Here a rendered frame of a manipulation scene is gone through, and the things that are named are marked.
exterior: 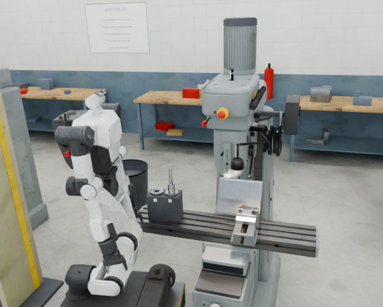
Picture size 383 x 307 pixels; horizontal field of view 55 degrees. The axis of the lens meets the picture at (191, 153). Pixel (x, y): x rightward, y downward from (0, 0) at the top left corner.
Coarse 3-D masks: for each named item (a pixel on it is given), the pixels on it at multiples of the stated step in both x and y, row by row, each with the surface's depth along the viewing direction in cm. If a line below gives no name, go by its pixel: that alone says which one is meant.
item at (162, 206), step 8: (152, 192) 247; (160, 192) 247; (168, 192) 246; (176, 192) 246; (152, 200) 245; (160, 200) 244; (168, 200) 243; (176, 200) 242; (152, 208) 248; (160, 208) 247; (168, 208) 246; (176, 208) 245; (152, 216) 250; (160, 216) 249; (168, 216) 248; (176, 216) 247
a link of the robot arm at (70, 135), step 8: (64, 128) 177; (72, 128) 176; (80, 128) 175; (64, 136) 175; (72, 136) 174; (64, 144) 178; (72, 144) 176; (80, 144) 177; (72, 152) 178; (80, 152) 177; (88, 152) 181
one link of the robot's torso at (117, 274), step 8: (120, 240) 214; (128, 240) 213; (120, 248) 215; (128, 248) 214; (128, 256) 217; (136, 256) 233; (120, 264) 226; (128, 264) 222; (112, 272) 229; (120, 272) 228; (128, 272) 227; (112, 280) 229; (120, 280) 230; (120, 288) 230
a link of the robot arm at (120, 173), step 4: (120, 148) 229; (124, 148) 231; (120, 152) 225; (124, 152) 229; (124, 156) 230; (116, 164) 230; (120, 164) 231; (120, 168) 231; (116, 172) 232; (120, 172) 232; (124, 172) 237; (116, 176) 233; (120, 176) 233; (124, 176) 235
